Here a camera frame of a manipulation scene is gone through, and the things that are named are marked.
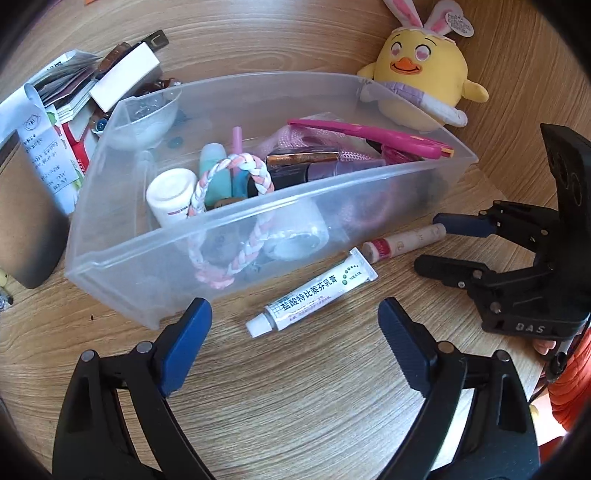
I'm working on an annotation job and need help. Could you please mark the white bandage roll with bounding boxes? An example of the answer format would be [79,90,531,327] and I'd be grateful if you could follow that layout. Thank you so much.
[263,199,329,261]

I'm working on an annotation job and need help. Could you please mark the brown ceramic lidded mug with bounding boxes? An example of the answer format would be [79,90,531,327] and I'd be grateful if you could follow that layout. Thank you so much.
[0,132,69,289]

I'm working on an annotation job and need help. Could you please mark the pink scissors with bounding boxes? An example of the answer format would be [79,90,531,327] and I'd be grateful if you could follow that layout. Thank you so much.
[287,119,455,159]

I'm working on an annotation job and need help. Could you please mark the person's right hand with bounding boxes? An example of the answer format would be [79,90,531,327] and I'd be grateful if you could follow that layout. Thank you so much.
[532,339,556,356]

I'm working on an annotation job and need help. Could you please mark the bowl of beads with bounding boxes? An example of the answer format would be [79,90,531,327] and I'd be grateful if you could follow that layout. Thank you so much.
[102,89,181,152]

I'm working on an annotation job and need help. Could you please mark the black round object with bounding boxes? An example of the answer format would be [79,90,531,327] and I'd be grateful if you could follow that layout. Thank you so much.
[413,169,450,211]

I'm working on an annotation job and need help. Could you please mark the stack of papers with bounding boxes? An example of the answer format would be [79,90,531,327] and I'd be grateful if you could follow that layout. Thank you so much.
[0,29,172,216]

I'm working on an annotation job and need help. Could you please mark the light blue foam tube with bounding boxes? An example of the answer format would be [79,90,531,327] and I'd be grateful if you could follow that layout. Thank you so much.
[198,143,231,209]

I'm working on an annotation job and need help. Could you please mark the pink rope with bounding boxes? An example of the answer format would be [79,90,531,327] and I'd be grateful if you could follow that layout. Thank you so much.
[257,125,426,232]

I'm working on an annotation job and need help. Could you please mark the yellow chick plush toy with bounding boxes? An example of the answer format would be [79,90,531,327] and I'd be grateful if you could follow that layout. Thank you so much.
[356,1,489,131]

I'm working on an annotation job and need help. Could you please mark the white small box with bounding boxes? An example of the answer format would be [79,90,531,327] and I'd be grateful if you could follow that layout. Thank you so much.
[90,42,160,113]

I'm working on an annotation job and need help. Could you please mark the white ointment tube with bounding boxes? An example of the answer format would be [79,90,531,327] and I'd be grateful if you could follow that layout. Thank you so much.
[245,248,378,338]

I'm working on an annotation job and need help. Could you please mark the white pill bottle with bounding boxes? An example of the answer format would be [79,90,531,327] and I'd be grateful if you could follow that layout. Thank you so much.
[146,168,197,227]

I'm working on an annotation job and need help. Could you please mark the pink white braided bracelet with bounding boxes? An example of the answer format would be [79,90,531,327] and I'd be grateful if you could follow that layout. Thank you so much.
[185,152,282,291]

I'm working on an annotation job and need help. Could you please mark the clear plastic storage bin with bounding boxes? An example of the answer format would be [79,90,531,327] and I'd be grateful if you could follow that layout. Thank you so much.
[65,72,477,329]

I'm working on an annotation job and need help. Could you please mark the beige lip balm tube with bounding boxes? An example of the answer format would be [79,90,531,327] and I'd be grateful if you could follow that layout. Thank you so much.
[361,223,447,264]

